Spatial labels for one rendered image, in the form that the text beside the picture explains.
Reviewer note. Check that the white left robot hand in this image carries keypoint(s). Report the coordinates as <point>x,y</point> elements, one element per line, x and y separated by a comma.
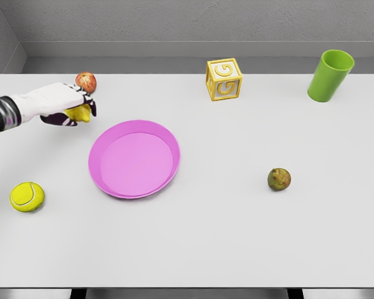
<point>60,99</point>

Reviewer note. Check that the yellow lemon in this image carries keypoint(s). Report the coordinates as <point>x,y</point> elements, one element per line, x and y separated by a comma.
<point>80,113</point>

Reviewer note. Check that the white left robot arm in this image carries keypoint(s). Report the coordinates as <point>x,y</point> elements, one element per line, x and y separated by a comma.
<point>6,110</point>

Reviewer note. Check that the pink round plate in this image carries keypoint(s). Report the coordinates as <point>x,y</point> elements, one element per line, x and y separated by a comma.
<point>134,159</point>

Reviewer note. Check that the red apple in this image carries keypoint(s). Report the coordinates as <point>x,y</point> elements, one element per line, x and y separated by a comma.
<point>86,81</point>

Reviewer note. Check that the yellow tennis ball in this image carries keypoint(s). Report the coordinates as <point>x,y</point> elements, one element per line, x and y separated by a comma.
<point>26,197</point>

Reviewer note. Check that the yellow letter G block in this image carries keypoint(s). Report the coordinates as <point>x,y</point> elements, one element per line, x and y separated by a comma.
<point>225,80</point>

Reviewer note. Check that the brownish green pear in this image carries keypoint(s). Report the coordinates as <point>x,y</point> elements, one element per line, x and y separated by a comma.
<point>279,179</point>

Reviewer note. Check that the green plastic cup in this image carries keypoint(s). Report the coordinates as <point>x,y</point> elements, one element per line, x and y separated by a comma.
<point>329,76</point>

